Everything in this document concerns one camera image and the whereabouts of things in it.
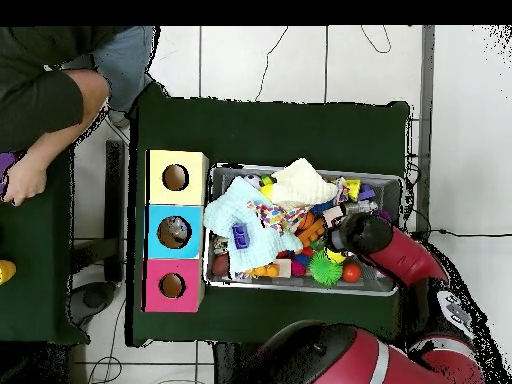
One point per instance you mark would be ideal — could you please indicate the purple object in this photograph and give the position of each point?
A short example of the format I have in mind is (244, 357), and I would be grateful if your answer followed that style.
(6, 166)

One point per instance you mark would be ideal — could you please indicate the yellow tennis ball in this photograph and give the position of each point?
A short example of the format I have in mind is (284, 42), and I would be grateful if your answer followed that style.
(267, 191)

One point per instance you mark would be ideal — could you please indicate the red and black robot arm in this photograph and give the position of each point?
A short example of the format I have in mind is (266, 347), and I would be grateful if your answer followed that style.
(404, 248)

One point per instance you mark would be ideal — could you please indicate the yellow wedge block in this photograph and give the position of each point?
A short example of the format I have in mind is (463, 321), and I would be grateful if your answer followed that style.
(352, 188)

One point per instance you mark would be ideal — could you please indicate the dark green table cloth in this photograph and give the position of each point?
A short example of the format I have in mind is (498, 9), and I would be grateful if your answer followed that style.
(36, 260)
(260, 132)

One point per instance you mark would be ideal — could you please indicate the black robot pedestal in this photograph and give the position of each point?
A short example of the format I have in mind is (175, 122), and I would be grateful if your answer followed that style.
(228, 364)

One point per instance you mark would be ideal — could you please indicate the person's hand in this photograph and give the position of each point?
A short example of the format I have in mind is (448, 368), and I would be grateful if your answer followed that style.
(26, 182)

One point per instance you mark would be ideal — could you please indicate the plain yellow ball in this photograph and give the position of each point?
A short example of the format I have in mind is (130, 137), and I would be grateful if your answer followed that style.
(336, 256)

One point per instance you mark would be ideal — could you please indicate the blue plastic building block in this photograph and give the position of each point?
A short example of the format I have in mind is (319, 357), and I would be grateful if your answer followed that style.
(240, 236)

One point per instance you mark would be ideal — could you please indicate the yellow toy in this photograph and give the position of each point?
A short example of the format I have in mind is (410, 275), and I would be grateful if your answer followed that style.
(7, 271)

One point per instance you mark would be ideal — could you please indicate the green spiky rubber ball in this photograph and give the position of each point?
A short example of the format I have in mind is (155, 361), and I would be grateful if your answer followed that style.
(324, 268)

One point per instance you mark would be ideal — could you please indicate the person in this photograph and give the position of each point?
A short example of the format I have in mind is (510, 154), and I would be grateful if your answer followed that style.
(32, 100)

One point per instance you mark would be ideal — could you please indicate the red-orange ball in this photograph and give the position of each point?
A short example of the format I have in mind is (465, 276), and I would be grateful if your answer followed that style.
(352, 272)

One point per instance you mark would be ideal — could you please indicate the small black-white soccer ball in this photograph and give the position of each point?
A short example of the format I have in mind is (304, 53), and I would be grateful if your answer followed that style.
(252, 180)

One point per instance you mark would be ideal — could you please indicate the grey metal post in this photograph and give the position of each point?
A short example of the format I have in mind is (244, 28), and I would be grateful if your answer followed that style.
(426, 80)

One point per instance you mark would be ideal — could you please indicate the mint green waffle cloth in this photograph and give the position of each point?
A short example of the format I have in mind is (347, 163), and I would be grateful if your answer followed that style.
(240, 212)

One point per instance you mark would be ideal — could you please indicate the person's forearm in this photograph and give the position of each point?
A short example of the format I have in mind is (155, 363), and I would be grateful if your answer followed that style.
(68, 128)

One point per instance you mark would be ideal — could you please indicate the cream waffle cloth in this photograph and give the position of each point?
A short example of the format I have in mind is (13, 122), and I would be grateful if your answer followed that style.
(300, 186)

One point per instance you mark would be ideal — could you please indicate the wooden box with three holes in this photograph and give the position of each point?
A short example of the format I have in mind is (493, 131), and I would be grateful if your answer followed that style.
(160, 188)

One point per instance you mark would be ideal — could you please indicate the clear packet with blue print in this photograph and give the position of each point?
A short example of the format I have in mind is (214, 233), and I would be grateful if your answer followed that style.
(178, 228)

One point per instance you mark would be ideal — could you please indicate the colourful polka dot cloth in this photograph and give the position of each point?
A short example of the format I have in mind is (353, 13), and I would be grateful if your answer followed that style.
(276, 216)

